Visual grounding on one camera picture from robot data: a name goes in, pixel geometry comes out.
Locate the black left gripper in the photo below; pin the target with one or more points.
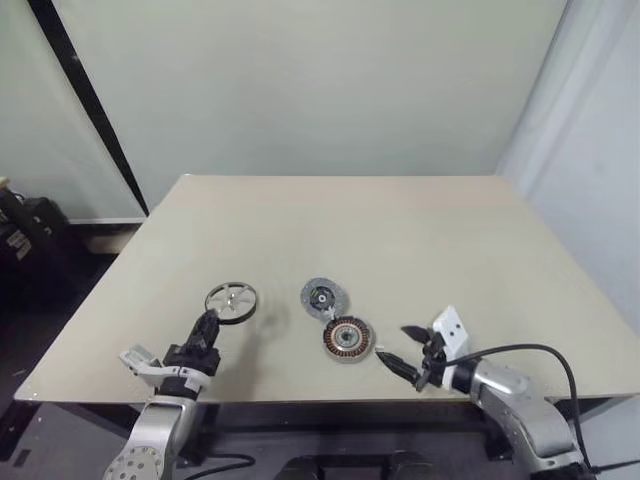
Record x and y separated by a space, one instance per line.
200 357

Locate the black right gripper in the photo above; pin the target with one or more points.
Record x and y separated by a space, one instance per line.
434 357

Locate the silver spoked rotor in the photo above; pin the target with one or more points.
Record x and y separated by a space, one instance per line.
230 300

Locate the silver round motor housing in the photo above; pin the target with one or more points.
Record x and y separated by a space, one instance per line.
347 339

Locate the grey round motor lid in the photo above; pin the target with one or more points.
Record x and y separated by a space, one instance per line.
320 298

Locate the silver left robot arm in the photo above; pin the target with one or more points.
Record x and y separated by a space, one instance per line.
150 430

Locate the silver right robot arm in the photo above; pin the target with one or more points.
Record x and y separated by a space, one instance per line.
520 405

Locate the black bag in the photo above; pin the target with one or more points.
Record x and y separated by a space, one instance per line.
30 240

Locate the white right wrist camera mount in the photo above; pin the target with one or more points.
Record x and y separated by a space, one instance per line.
452 332

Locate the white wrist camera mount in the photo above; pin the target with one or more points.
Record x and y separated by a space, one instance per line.
452 332
145 367

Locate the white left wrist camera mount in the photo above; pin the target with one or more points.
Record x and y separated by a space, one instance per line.
145 367

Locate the black table frame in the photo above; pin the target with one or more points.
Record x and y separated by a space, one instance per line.
350 415

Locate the black wall strip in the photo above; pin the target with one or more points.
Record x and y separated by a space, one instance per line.
90 105

